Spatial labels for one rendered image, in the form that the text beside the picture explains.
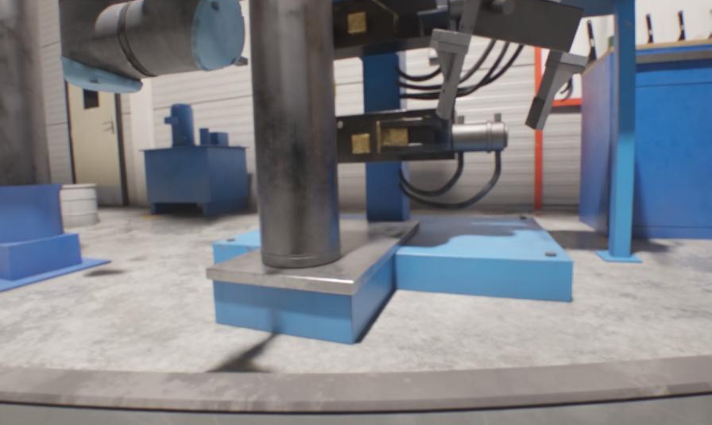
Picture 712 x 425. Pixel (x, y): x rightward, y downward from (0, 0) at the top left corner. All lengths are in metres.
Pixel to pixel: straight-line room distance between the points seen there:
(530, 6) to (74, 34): 0.53
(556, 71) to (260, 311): 0.77
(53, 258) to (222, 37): 1.54
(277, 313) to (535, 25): 0.75
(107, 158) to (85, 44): 5.08
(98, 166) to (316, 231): 5.06
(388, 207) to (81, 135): 5.02
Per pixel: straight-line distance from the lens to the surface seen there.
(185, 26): 0.46
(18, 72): 1.90
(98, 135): 5.75
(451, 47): 0.46
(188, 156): 3.50
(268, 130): 0.87
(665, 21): 3.59
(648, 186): 2.17
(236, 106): 4.12
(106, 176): 5.65
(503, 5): 0.44
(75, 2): 0.57
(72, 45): 0.55
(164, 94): 4.86
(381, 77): 1.72
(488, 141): 1.28
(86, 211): 3.50
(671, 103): 2.22
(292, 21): 0.91
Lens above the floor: 0.39
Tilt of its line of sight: 6 degrees down
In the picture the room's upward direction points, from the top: 2 degrees counter-clockwise
